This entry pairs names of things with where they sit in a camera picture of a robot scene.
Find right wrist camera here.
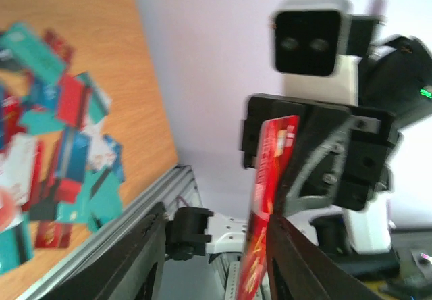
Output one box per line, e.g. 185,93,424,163
272,0,352,77

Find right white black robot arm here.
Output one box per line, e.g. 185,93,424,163
241,36,431,278

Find aluminium table edge rail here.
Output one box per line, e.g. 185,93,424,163
13,164,203,300

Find red card bottom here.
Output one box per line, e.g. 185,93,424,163
34,221,72,249

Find red black stripe card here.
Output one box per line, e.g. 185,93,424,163
56,74,92,130

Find blue striped card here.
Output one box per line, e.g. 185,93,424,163
55,126,90,183

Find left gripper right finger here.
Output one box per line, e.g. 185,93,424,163
267,214,381,300

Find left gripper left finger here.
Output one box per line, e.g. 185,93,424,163
42,202,166,300

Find teal card bottom right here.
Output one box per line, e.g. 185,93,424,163
56,168,122,232

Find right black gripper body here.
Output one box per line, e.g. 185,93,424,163
241,94,400,216

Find teal card upper pile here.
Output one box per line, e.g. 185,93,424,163
1,22,66,86

